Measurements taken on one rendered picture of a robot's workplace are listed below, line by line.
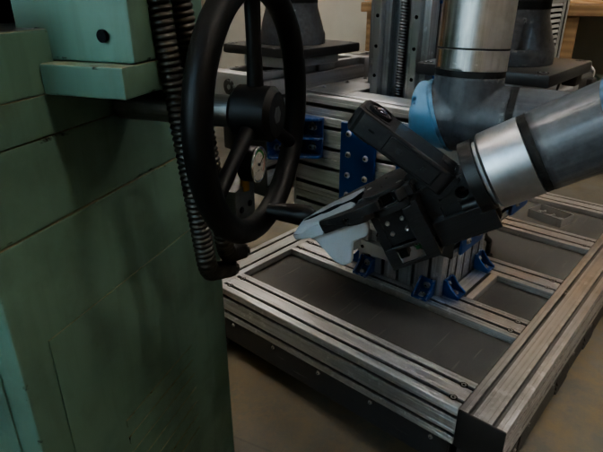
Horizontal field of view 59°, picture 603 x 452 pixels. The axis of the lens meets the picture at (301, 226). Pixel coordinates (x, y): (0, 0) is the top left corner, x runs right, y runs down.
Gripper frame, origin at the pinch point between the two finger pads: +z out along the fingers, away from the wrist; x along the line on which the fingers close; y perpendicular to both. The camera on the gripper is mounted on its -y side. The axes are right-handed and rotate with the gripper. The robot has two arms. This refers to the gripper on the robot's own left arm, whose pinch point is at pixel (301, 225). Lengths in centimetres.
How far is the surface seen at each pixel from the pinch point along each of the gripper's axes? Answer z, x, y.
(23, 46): 10.8, -10.3, -28.5
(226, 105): 1.4, 1.1, -15.4
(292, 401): 50, 44, 51
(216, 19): -6.4, -7.2, -21.5
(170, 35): 0.8, -3.2, -23.5
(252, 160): 15.8, 25.9, -7.0
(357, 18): 60, 333, -39
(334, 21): 76, 336, -45
